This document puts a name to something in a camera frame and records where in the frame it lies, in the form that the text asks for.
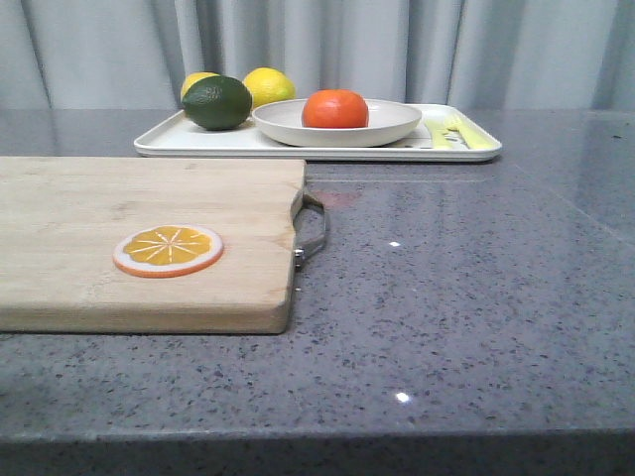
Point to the beige round plate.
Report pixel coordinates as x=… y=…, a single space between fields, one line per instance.
x=388 y=123

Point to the yellow lemon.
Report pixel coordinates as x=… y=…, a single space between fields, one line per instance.
x=192 y=79
x=268 y=85

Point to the green lime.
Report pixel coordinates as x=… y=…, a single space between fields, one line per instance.
x=218 y=103

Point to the yellow plastic fork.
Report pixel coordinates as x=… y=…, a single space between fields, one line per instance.
x=473 y=139

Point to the metal cutting board handle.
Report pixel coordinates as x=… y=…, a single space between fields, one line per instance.
x=311 y=226

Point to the white rectangular tray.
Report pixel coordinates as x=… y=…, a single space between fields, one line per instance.
x=431 y=141

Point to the yellow lemon right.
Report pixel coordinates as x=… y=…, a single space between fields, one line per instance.
x=268 y=85

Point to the orange slice toy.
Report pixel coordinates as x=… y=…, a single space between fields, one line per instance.
x=168 y=251

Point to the orange mandarin fruit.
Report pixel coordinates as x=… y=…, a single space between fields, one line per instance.
x=335 y=109

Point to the yellow lemon left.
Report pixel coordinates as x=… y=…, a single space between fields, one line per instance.
x=192 y=79

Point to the grey curtain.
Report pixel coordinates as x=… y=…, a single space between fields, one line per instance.
x=471 y=54

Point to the wooden cutting board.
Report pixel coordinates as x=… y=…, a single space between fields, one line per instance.
x=62 y=217

